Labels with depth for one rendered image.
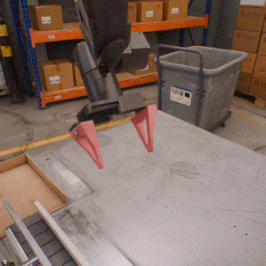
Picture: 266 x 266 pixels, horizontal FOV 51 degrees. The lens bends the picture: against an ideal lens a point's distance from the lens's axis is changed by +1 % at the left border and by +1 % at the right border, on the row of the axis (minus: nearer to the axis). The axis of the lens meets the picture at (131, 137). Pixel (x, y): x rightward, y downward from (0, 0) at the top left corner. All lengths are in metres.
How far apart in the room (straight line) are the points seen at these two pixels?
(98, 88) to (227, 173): 0.70
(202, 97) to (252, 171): 1.48
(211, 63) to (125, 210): 2.54
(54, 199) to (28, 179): 0.15
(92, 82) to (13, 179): 0.65
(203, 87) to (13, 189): 1.84
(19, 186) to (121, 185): 0.33
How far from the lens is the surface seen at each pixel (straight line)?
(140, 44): 0.50
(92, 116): 0.47
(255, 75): 3.87
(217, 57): 3.17
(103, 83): 0.46
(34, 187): 0.98
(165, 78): 2.63
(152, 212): 0.85
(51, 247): 0.73
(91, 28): 0.39
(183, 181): 0.98
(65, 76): 3.75
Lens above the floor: 1.43
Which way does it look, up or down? 30 degrees down
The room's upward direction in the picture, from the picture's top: straight up
